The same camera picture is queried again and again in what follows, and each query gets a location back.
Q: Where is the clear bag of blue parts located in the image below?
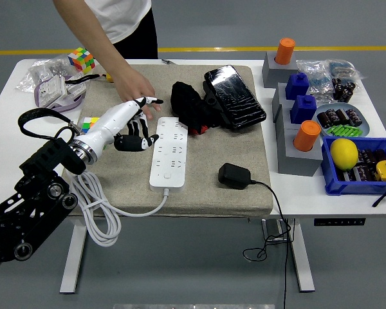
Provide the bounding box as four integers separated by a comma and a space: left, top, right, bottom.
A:
327, 59, 364, 81

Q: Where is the blue block with knob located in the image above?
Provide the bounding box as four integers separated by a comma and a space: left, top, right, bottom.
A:
284, 72, 310, 100
289, 95, 318, 126

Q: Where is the small colourful puzzle cube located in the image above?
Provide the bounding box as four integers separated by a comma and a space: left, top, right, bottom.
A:
78, 116, 100, 133

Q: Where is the blue plastic bin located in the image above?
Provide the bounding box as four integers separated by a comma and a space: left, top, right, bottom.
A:
320, 135, 386, 196

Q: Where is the black table control panel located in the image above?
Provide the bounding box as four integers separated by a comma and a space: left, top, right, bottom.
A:
313, 218, 367, 227

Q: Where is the black crumpled cloth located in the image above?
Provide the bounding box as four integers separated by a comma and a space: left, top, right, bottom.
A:
170, 80, 223, 136

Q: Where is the black shiny wrapped box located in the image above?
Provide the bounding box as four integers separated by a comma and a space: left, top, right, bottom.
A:
203, 64, 267, 131

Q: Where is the white power strip with cable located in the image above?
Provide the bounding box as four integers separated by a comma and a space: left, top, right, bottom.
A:
69, 117, 189, 248

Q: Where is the large white switch panel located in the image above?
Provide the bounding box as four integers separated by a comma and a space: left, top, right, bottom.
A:
37, 75, 68, 109

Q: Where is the red object under cloth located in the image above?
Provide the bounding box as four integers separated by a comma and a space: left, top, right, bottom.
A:
188, 124, 210, 136

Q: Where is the grey-blue oval plate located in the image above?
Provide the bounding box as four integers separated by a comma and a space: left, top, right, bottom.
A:
311, 102, 371, 138

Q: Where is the clear bag of small parts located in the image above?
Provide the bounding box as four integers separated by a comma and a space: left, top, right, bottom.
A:
295, 59, 334, 96

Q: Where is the yellow tape measure black strap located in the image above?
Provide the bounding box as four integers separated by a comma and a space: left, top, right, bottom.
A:
64, 73, 115, 85

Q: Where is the black clamp holder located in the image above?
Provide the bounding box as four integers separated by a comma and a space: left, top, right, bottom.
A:
201, 80, 220, 107

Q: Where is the yellow lemon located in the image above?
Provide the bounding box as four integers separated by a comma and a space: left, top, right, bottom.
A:
329, 138, 360, 171

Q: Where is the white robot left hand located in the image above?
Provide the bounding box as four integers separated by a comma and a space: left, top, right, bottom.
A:
75, 95, 164, 162

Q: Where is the large colourful puzzle cube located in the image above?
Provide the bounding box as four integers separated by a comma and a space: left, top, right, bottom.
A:
66, 47, 96, 73

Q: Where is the white table leg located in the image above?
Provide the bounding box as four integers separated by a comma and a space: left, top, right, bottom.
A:
288, 221, 316, 294
59, 221, 87, 294

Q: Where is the black plug adapter with cord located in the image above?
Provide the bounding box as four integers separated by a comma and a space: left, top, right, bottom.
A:
217, 162, 292, 309

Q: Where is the clear bag of white parts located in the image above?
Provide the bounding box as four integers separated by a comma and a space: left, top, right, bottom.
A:
15, 53, 84, 94

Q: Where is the orange cylinder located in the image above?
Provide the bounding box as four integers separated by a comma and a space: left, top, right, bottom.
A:
274, 37, 296, 65
292, 120, 322, 152

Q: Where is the metal bracket under table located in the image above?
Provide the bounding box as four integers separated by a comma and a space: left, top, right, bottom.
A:
261, 218, 286, 241

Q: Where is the small white switch panel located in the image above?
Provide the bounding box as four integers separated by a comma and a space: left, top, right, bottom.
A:
64, 82, 87, 97

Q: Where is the grey-brown fabric mat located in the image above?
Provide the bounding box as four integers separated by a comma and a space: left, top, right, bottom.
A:
61, 64, 275, 218

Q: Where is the person's right hand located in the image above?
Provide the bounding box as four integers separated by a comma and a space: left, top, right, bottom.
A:
114, 66, 163, 122

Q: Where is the person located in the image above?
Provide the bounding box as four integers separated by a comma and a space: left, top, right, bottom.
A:
53, 0, 159, 61

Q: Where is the large grey block with socket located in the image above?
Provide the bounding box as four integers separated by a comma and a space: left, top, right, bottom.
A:
275, 127, 323, 177

